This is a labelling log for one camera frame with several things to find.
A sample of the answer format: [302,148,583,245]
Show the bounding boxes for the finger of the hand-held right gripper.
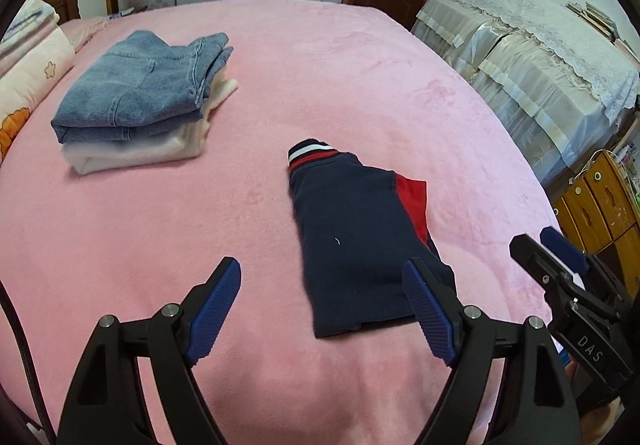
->
[540,226,590,273]
[510,234,581,296]

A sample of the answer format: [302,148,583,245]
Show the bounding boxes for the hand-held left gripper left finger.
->
[57,256,242,445]

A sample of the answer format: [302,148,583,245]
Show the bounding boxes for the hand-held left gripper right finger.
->
[402,257,583,445]

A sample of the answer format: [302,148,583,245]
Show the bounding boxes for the red and navy jacket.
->
[287,139,457,339]

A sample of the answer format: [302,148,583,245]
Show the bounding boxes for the wooden cabinet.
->
[550,150,640,296]

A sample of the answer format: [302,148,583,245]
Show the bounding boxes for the folded white garment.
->
[61,75,239,176]

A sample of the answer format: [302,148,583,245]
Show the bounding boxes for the lace covered furniture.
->
[411,0,640,198]

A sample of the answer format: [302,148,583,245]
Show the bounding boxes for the stack of books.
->
[565,0,640,66]

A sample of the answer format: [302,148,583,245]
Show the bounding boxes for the folded blue jeans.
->
[51,30,235,143]

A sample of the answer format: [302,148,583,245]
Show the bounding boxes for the pink blanket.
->
[0,0,563,445]

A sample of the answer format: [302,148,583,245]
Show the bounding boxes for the folded floral quilt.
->
[0,0,76,161]

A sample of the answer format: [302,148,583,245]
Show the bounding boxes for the pink pillow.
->
[59,16,110,50]

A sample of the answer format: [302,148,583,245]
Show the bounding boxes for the wooden headboard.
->
[42,0,82,22]

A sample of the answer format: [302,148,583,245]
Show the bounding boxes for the black cable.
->
[0,282,56,445]

